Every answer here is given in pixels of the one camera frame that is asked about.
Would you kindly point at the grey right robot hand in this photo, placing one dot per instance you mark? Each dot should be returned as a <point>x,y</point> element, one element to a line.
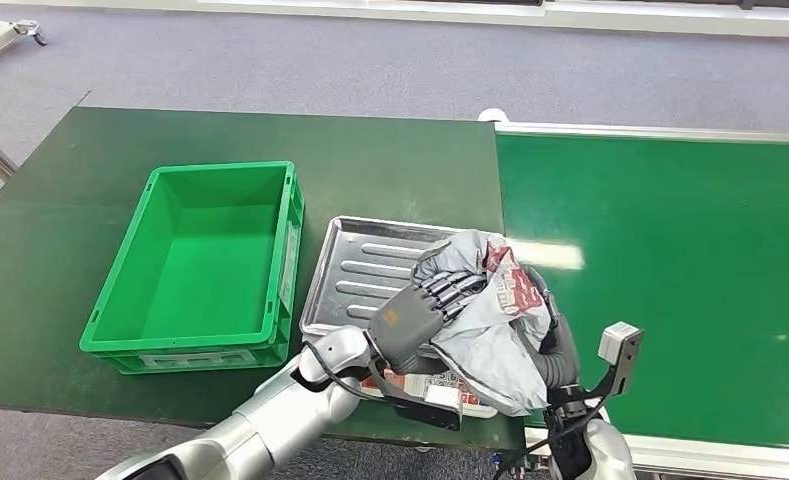
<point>548,298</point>

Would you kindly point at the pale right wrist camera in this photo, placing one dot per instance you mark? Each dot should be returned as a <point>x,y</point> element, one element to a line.
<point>616,341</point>

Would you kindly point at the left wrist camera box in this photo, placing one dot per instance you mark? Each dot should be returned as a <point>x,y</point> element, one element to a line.
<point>442,396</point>

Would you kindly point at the green conveyor belt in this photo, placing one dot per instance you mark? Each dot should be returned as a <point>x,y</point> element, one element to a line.
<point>685,265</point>

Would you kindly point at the green plastic crate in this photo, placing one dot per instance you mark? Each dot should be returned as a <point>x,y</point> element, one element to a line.
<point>202,265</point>

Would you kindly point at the grey poly mailer package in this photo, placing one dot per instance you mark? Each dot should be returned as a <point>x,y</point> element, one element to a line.
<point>493,344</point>

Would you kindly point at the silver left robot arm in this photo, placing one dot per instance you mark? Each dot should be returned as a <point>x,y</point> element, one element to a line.
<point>281,411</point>

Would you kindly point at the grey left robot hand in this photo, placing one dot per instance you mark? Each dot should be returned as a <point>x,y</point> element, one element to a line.
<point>404,321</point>

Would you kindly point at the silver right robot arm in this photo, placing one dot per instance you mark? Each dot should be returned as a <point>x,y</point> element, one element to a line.
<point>606,450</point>

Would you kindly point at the ribbed metal tray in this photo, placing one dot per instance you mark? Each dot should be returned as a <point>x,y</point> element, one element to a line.
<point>361,265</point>

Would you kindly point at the white scale with red print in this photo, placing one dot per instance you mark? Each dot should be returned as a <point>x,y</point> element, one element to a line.
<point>434,381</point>

